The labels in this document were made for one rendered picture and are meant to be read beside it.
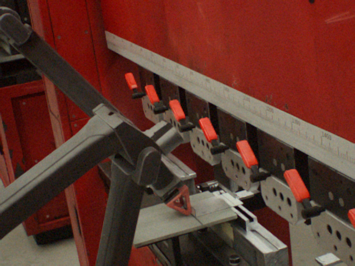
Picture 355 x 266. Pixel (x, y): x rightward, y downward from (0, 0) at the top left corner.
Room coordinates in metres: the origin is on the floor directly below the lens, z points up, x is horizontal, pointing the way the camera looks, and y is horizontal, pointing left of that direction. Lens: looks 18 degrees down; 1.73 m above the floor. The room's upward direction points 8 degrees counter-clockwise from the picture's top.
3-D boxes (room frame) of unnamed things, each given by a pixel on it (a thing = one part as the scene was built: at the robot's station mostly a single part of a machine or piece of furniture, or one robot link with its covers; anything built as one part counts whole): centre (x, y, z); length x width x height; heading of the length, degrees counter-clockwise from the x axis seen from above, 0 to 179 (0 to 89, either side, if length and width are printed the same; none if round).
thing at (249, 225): (1.61, -0.12, 0.98); 0.20 x 0.03 x 0.03; 18
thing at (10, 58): (2.79, 0.56, 1.17); 0.40 x 0.24 x 0.07; 18
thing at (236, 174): (1.47, -0.16, 1.20); 0.15 x 0.09 x 0.17; 18
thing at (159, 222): (1.59, 0.04, 1.00); 0.26 x 0.18 x 0.01; 108
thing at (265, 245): (1.59, -0.12, 0.92); 0.39 x 0.06 x 0.10; 18
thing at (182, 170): (2.16, 0.07, 0.92); 0.50 x 0.06 x 0.10; 18
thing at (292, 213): (1.28, -0.22, 1.20); 0.15 x 0.09 x 0.17; 18
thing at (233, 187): (1.64, -0.11, 1.07); 0.10 x 0.02 x 0.10; 18
